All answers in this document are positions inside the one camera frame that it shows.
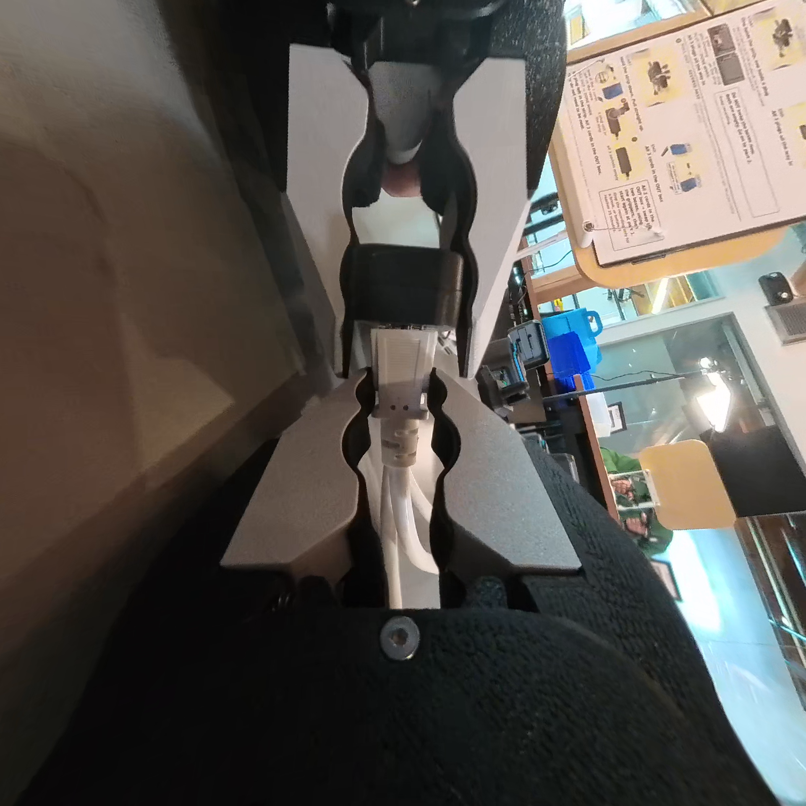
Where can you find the framed tag picture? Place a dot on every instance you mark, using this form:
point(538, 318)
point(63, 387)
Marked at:
point(667, 579)
point(620, 415)

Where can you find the light blue plastic case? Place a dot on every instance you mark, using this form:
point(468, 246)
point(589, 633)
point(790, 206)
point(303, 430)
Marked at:
point(592, 352)

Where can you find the white plastic box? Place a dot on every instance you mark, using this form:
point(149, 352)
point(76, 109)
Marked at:
point(606, 419)

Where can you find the studio light on stand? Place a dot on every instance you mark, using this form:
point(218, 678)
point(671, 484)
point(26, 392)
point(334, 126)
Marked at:
point(706, 365)

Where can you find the glass partition window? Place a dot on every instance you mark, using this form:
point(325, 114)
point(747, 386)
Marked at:
point(711, 567)

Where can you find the wall air vent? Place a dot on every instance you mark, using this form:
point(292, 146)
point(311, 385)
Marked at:
point(787, 321)

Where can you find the dark blue bin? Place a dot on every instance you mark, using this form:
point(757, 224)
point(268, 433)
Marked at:
point(567, 362)

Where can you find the black power strip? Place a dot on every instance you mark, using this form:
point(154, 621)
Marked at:
point(403, 283)

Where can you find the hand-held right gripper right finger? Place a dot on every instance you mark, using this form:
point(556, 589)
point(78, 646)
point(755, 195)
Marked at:
point(504, 504)

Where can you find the white board stand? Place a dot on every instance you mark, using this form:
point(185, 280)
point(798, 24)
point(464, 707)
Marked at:
point(541, 242)

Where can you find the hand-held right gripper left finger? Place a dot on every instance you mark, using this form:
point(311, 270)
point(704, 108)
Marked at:
point(296, 504)

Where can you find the brown-edged desk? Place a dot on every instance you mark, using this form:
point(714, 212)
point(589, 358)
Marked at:
point(590, 419)

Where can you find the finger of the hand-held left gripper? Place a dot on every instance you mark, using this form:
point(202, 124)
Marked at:
point(315, 126)
point(497, 157)

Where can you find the person's left hand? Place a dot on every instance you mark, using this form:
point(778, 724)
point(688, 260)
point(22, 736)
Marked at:
point(400, 179)

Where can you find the bare plywood board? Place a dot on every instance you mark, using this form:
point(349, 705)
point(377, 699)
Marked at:
point(686, 485)

